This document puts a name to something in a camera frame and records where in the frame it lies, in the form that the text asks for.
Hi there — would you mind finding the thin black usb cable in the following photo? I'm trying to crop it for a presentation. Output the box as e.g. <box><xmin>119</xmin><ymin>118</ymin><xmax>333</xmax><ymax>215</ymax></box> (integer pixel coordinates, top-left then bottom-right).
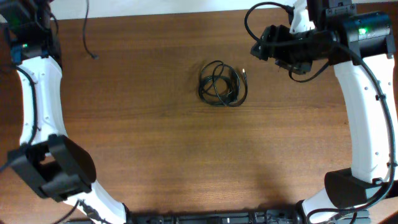
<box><xmin>81</xmin><ymin>0</ymin><xmax>100</xmax><ymax>60</ymax></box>

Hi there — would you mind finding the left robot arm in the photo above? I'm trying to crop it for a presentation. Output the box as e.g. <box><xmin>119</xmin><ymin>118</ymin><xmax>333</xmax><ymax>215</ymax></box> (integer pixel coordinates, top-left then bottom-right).
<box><xmin>1</xmin><ymin>1</ymin><xmax>131</xmax><ymax>223</ymax></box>

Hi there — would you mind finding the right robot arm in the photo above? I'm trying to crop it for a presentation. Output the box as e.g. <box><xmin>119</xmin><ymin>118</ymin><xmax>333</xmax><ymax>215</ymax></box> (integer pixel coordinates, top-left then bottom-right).
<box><xmin>251</xmin><ymin>1</ymin><xmax>397</xmax><ymax>223</ymax></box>

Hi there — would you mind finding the coiled black cable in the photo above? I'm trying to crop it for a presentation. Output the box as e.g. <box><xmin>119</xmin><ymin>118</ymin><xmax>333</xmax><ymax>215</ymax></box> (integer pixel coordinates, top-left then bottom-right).
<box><xmin>198</xmin><ymin>60</ymin><xmax>249</xmax><ymax>108</ymax></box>

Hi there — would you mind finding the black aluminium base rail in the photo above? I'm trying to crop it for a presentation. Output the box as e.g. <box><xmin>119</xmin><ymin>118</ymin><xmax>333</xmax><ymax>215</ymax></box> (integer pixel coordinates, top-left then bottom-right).
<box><xmin>63</xmin><ymin>208</ymin><xmax>371</xmax><ymax>224</ymax></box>

